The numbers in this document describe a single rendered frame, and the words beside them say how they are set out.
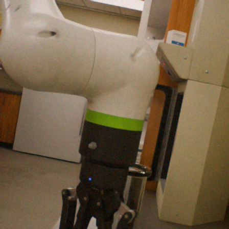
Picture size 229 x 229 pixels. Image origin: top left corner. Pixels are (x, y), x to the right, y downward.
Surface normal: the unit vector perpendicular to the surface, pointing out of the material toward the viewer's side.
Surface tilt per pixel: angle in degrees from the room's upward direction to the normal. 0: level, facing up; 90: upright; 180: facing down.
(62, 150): 90
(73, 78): 121
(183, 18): 90
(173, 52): 90
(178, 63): 90
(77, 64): 99
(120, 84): 114
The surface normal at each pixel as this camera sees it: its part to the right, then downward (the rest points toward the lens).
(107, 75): 0.36, 0.41
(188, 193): -0.01, 0.07
